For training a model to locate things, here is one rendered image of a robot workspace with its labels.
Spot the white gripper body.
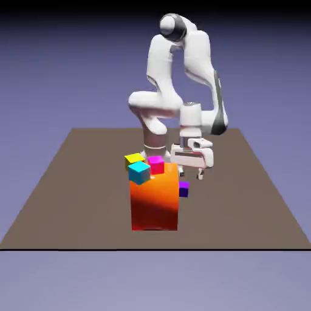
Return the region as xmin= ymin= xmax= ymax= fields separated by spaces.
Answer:
xmin=170 ymin=143 xmax=215 ymax=169

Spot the small magenta cube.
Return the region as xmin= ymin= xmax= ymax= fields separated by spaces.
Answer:
xmin=146 ymin=155 xmax=165 ymax=176

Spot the small cyan cube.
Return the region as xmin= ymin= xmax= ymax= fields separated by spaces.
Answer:
xmin=128 ymin=160 xmax=151 ymax=186

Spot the small yellow cube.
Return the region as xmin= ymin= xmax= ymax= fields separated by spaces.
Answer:
xmin=124 ymin=152 xmax=146 ymax=173

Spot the large orange box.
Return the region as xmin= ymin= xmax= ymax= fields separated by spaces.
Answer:
xmin=129 ymin=162 xmax=180 ymax=232

